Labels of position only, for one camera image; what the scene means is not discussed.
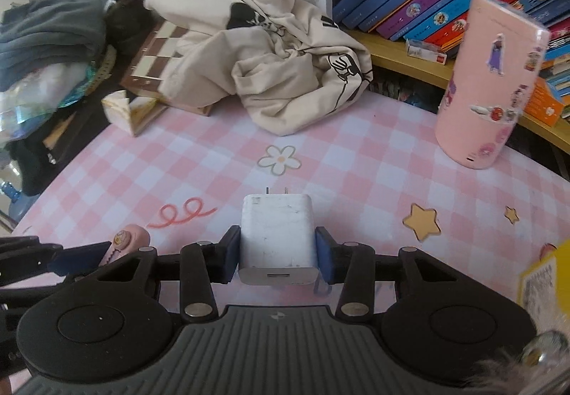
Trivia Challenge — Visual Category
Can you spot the iridescent plastic bag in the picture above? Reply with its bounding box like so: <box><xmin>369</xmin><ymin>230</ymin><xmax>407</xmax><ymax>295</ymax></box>
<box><xmin>0</xmin><ymin>63</ymin><xmax>112</xmax><ymax>142</ymax></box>

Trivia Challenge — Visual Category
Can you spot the beige printed tote bag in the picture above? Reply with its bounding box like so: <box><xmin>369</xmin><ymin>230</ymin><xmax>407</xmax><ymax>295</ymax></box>
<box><xmin>145</xmin><ymin>0</ymin><xmax>374</xmax><ymax>136</ymax></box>

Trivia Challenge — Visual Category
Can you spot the black bag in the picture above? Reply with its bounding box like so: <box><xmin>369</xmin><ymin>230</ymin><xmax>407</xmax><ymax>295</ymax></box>
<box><xmin>104</xmin><ymin>0</ymin><xmax>156</xmax><ymax>53</ymax></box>

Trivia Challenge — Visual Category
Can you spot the pink checked tablecloth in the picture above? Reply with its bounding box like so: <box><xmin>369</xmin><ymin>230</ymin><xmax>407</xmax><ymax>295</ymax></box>
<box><xmin>11</xmin><ymin>90</ymin><xmax>570</xmax><ymax>395</ymax></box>

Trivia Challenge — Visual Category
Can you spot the pink sticker-covered cylinder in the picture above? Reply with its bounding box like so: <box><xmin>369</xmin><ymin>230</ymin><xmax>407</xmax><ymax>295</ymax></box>
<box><xmin>435</xmin><ymin>0</ymin><xmax>550</xmax><ymax>171</ymax></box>

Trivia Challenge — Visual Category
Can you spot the white plug charger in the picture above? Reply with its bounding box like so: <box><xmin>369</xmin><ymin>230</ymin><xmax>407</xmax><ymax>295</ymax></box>
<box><xmin>236</xmin><ymin>187</ymin><xmax>320</xmax><ymax>286</ymax></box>

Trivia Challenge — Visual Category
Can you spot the wooden chessboard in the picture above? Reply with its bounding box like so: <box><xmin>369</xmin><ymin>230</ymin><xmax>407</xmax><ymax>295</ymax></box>
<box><xmin>119</xmin><ymin>19</ymin><xmax>214</xmax><ymax>117</ymax></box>

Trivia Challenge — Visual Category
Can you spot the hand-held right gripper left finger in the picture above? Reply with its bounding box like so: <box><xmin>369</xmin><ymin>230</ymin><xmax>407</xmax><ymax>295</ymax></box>
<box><xmin>95</xmin><ymin>225</ymin><xmax>243</xmax><ymax>321</ymax></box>

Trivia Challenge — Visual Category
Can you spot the small white red box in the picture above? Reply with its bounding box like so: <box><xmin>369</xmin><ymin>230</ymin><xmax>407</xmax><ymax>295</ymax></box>
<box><xmin>405</xmin><ymin>39</ymin><xmax>448</xmax><ymax>65</ymax></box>

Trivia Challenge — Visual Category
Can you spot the orange box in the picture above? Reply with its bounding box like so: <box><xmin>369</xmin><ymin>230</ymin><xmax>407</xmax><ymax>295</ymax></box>
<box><xmin>523</xmin><ymin>77</ymin><xmax>570</xmax><ymax>127</ymax></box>

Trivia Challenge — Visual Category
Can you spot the small pink charm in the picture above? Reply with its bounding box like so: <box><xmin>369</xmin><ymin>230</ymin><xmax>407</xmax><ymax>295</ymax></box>
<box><xmin>99</xmin><ymin>223</ymin><xmax>150</xmax><ymax>266</ymax></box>

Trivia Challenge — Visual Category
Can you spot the grey fuzzy cuff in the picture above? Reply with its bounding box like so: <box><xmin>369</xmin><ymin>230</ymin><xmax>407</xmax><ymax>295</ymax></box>
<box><xmin>467</xmin><ymin>330</ymin><xmax>570</xmax><ymax>395</ymax></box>

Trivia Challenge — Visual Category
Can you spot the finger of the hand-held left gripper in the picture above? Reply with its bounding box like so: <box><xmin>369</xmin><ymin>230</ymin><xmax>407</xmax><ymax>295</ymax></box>
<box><xmin>0</xmin><ymin>288</ymin><xmax>50</xmax><ymax>380</ymax></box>
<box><xmin>0</xmin><ymin>236</ymin><xmax>112</xmax><ymax>277</ymax></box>

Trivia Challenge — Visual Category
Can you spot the blue water bottle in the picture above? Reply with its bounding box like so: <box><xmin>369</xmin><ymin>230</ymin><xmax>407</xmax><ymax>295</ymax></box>
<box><xmin>0</xmin><ymin>179</ymin><xmax>43</xmax><ymax>224</ymax></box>

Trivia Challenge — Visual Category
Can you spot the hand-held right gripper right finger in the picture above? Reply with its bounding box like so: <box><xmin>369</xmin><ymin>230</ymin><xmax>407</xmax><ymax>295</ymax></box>
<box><xmin>314</xmin><ymin>226</ymin><xmax>480</xmax><ymax>318</ymax></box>

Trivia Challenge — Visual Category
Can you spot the yellow cardboard box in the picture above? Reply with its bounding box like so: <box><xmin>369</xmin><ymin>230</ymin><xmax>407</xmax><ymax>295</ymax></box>
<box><xmin>519</xmin><ymin>239</ymin><xmax>570</xmax><ymax>324</ymax></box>

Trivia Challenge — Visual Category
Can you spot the folded grey cloth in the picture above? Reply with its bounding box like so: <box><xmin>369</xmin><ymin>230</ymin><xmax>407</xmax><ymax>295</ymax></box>
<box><xmin>0</xmin><ymin>0</ymin><xmax>108</xmax><ymax>88</ymax></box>

